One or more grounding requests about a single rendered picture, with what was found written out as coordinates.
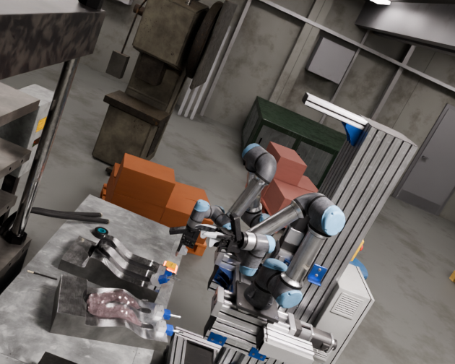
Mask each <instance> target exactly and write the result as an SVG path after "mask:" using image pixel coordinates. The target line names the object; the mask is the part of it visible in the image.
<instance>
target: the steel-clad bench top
mask: <svg viewBox="0 0 455 364"><path fill-rule="evenodd" d="M75 212H101V213H102V214H103V216H102V217H97V218H103V219H108V220H110V223H109V224H103V223H96V222H85V221H79V220H67V221H66V222H65V223H64V224H63V225H62V226H61V227H60V228H59V229H58V230H57V232H56V233H55V234H54V235H53V236H52V237H51V239H50V240H49V241H48V242H47V243H46V244H45V245H44V247H42V248H41V249H40V251H39V252H38V253H37V254H36V255H35V256H34V258H33V259H32V260H31V261H30V262H29V263H28V265H27V266H26V267H25V268H24V269H23V270H22V271H21V272H20V273H19V274H18V275H17V277H16V278H15V279H14V280H13V281H12V282H11V284H10V285H9V286H8V287H7V288H6V289H5V291H3V293H2V294H0V364H38V362H39V361H40V359H41V358H42V356H43V354H44V352H45V351H46V352H49V353H51V354H54V355H57V356H59V357H61V358H65V359H67V360H70V361H72V362H75V363H78V364H150V362H151V359H152V355H153V352H154V350H149V349H144V348H140V347H132V346H127V345H122V344H114V343H110V342H101V341H97V340H91V339H83V338H79V337H70V336H66V335H61V334H53V333H50V327H51V317H52V311H53V302H54V295H55V291H56V288H57V286H58V283H59V280H60V278H61V275H62V274H66V275H69V276H73V277H77V276H74V275H73V274H70V273H67V272H64V271H62V270H60V269H58V267H59V264H60V261H61V259H62V257H63V256H64V254H65V253H66V252H67V251H68V250H69V248H70V247H71V246H72V244H73V243H74V242H75V240H76V239H77V238H78V237H79V236H81V237H83V238H86V239H88V240H90V241H93V242H96V243H98V242H99V241H100V239H98V238H96V237H95V236H94V235H93V233H94V230H95V228H96V227H103V228H105V229H107V230H108V234H109V235H112V236H113V237H115V238H117V239H118V240H119V241H120V242H121V243H122V244H123V245H124V246H125V247H126V248H127V249H128V250H129V251H130V252H131V253H133V254H135V255H137V256H141V257H143V258H146V259H149V260H151V261H155V262H157V263H159V264H162V265H163V264H164V263H165V261H171V262H173V263H175V264H177V265H176V266H178V268H179V265H180V262H181V258H182V254H178V255H177V256H176V250H177V248H178V245H179V243H180V240H181V237H182V235H183V233H182V234H175V235H170V233H169V229H170V228H169V227H167V226H165V225H162V224H160V223H158V222H155V221H153V220H150V219H148V218H146V217H143V216H141V215H139V214H136V213H133V212H131V211H129V210H127V209H124V208H122V207H119V206H116V205H115V204H111V203H110V202H107V201H105V200H102V199H99V198H97V197H96V196H93V195H89V196H88V197H87V198H86V199H85V200H84V201H83V202H82V203H81V204H80V206H79V207H78V208H77V209H76V210H75ZM178 268H177V270H176V273H175V275H177V272H178ZM28 270H29V271H32V272H37V273H39V274H44V275H47V276H49V277H54V278H57V280H55V279H51V278H47V277H43V276H40V275H38V274H33V273H30V272H27V271H28ZM174 282H175V280H174V279H172V278H170V280H169V281H168V282H166V283H163V284H161V287H160V291H159V293H158V296H157V298H156V300H155V303H158V304H162V306H163V308H164V309H166V308H167V306H168V301H169V299H170V294H171V292H172V289H173V285H174ZM137 348H138V349H137Z"/></svg>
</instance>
